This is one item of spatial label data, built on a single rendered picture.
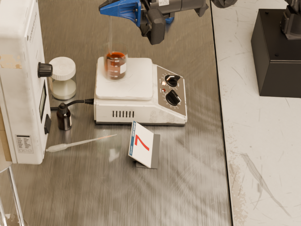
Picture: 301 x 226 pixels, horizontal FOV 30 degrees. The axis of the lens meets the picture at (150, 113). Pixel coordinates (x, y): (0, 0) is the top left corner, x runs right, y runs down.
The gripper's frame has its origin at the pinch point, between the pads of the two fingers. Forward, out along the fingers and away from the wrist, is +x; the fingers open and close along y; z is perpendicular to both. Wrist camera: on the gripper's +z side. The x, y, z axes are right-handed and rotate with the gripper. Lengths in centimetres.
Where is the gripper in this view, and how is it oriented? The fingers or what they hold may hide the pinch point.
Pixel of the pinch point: (117, 7)
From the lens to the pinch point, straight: 109.3
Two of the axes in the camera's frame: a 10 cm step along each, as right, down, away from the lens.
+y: -3.3, -7.2, 6.1
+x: -9.4, 2.1, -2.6
